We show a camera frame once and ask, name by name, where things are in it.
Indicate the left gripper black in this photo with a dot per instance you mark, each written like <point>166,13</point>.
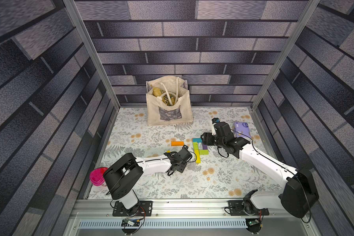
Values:
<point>183,168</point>

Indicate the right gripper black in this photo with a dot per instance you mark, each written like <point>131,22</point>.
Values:
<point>211,138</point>

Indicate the orange long block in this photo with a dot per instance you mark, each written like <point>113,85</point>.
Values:
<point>177,143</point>

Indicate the yellow block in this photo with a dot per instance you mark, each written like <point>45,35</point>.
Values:
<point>197,154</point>

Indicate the green block small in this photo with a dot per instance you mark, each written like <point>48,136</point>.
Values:
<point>195,146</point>

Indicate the lime green block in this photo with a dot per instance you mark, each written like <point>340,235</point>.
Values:
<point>204,152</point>

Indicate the teal block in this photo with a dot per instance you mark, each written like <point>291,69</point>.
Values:
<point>197,140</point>

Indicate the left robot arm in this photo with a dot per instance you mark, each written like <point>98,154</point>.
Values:
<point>122,176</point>

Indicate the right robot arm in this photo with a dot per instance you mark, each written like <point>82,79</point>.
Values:
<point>298,191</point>

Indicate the purple tissue pack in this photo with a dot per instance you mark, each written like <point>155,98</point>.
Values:
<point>241,129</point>

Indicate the beige canvas tote bag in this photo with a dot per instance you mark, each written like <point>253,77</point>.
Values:
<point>168,101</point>

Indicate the left circuit board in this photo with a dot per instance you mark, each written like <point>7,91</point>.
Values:
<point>130,222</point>

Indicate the circuit board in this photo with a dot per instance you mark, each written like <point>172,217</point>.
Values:
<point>252,222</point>
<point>130,222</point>

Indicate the pink lidded cup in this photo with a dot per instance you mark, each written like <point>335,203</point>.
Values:
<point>96,176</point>

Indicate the right circuit board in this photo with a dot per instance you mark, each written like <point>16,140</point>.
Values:
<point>252,222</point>

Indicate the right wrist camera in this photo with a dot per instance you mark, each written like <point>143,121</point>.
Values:
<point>215,120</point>

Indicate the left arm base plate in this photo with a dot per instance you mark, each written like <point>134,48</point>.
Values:
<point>142,208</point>

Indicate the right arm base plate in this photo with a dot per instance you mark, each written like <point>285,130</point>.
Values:
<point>241,208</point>

